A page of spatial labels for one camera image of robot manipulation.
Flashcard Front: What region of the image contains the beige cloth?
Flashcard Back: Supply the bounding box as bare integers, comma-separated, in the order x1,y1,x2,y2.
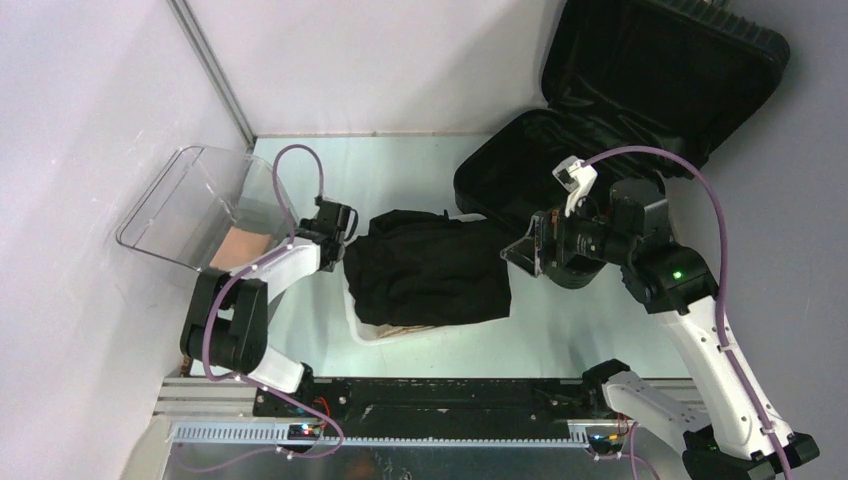
375,325,438,339

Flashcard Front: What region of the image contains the aluminium frame rail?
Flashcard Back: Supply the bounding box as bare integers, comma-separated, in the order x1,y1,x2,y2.
155,377,704,452

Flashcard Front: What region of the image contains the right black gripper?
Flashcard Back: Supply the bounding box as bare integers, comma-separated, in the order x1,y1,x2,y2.
501,186,635,276

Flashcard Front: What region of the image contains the white perforated plastic basket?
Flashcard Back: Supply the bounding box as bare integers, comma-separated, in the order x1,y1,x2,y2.
341,211,515,347

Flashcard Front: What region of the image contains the clear acrylic bin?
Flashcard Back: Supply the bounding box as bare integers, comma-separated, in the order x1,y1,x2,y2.
115,145,296,294

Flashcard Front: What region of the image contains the black ribbed hard-shell suitcase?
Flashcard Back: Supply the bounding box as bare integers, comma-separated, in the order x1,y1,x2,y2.
453,0,792,290

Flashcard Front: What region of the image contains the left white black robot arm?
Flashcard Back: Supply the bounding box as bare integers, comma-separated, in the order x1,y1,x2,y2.
179,199,359,417

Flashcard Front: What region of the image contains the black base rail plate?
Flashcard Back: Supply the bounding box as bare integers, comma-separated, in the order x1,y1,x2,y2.
295,377,615,441

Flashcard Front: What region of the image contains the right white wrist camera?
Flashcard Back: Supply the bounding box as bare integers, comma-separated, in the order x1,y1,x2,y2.
552,156,598,217

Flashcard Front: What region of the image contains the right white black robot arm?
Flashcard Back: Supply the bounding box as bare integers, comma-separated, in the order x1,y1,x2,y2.
501,179,820,479

